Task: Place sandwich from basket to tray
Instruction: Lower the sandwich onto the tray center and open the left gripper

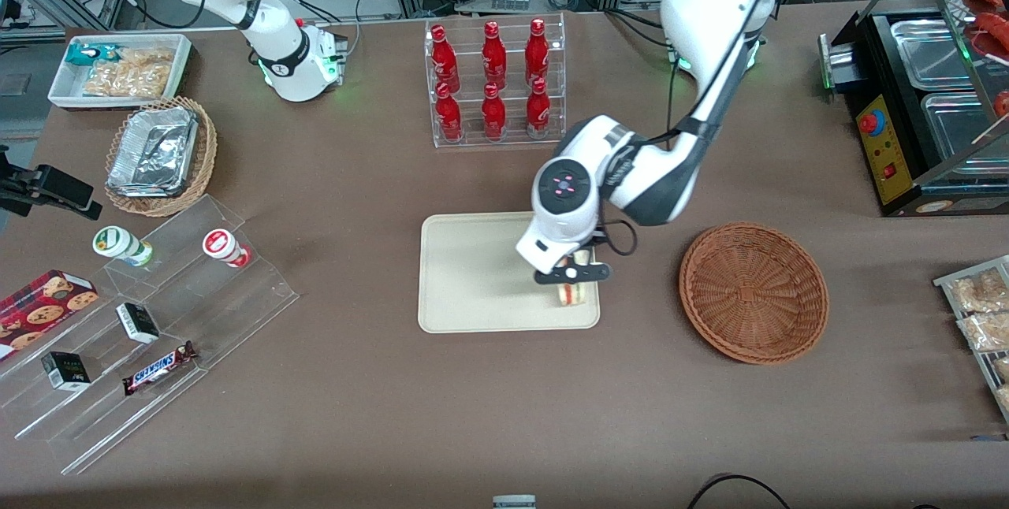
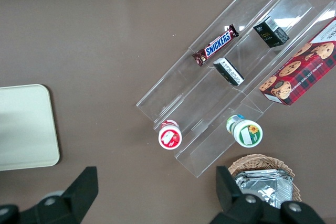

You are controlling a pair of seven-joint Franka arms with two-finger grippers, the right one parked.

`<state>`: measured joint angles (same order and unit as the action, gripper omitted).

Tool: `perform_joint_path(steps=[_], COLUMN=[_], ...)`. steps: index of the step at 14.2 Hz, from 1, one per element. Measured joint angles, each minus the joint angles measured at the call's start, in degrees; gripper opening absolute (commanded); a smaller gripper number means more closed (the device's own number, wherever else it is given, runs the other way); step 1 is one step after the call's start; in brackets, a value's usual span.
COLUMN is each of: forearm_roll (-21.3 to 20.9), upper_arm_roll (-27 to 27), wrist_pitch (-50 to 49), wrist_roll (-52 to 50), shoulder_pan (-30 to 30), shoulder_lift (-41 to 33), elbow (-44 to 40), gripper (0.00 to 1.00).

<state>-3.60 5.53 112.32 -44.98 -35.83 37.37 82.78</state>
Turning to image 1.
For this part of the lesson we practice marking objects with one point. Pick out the clear bag of snacks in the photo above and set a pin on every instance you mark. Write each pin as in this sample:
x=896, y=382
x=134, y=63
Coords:
x=985, y=332
x=977, y=290
x=1004, y=399
x=1003, y=369

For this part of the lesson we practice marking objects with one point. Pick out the red lid yogurt cup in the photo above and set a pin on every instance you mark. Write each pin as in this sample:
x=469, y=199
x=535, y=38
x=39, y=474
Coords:
x=221, y=245

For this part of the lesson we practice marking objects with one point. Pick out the clear bag of crackers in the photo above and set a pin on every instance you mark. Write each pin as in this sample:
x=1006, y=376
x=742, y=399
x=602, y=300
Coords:
x=130, y=74

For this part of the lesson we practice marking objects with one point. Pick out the triangular sandwich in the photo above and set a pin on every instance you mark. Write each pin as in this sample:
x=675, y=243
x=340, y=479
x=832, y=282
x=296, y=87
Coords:
x=574, y=295

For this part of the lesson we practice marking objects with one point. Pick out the red soda bottle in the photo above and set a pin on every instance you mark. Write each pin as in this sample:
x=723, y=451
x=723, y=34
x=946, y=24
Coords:
x=493, y=115
x=494, y=56
x=444, y=60
x=538, y=111
x=537, y=52
x=448, y=117

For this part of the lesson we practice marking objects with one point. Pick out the beige plastic tray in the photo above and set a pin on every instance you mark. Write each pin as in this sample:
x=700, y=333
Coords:
x=473, y=273

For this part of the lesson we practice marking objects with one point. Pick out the grey snack rack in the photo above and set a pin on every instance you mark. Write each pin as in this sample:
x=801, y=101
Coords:
x=985, y=367

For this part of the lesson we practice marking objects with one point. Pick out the white rectangular bin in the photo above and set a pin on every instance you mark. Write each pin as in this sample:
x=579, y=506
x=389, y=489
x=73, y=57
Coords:
x=63, y=87

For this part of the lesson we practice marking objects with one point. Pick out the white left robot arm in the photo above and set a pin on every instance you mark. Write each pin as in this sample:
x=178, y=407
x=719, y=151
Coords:
x=709, y=20

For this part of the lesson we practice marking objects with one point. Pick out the clear acrylic stepped shelf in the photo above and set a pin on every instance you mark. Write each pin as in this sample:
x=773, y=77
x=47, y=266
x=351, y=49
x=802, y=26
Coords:
x=228, y=304

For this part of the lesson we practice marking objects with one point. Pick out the stack of foil trays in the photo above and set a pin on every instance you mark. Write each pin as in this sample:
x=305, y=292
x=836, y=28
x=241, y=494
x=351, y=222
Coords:
x=154, y=150

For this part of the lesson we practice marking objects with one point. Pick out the clear acrylic bottle rack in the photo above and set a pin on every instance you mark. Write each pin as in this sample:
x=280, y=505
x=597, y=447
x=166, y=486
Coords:
x=512, y=68

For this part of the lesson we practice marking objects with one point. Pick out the green lid yogurt cup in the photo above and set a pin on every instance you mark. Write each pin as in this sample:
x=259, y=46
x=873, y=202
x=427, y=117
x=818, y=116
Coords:
x=118, y=243

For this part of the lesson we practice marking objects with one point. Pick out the red emergency stop button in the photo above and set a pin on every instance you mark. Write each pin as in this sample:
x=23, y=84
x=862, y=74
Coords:
x=872, y=123

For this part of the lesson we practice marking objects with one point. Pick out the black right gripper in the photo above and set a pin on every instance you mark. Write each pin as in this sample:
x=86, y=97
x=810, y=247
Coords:
x=49, y=182

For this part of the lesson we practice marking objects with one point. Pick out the large brown wicker basket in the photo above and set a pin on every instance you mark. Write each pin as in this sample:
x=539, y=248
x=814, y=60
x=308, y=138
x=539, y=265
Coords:
x=753, y=292

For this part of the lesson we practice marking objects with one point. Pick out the steel warmer pan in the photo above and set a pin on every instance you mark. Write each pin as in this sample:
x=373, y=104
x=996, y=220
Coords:
x=930, y=52
x=958, y=127

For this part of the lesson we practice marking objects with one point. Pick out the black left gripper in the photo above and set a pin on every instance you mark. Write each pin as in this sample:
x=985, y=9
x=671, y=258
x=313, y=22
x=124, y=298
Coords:
x=571, y=261

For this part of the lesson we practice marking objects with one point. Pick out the small wicker basket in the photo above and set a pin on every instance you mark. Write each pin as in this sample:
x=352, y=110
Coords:
x=206, y=146

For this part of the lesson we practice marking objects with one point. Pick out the small grey device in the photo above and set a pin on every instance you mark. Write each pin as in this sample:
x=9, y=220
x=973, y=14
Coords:
x=514, y=502

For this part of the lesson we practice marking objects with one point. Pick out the Snickers chocolate bar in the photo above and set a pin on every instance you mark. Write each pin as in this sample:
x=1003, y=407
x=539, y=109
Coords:
x=158, y=369

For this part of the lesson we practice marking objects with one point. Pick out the black food warmer appliance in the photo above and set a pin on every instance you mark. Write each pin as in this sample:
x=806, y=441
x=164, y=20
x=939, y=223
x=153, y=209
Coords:
x=883, y=154

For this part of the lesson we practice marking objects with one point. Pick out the teal snack packet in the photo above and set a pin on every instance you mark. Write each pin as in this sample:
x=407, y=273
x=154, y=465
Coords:
x=83, y=53

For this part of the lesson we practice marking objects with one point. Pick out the small black box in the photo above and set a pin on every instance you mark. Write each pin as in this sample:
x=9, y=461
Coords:
x=138, y=322
x=66, y=371

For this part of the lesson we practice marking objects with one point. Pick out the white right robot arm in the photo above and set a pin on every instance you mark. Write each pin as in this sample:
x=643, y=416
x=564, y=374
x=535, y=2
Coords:
x=277, y=60

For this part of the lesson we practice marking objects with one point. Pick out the red cookie box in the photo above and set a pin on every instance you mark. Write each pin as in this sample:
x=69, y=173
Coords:
x=43, y=308

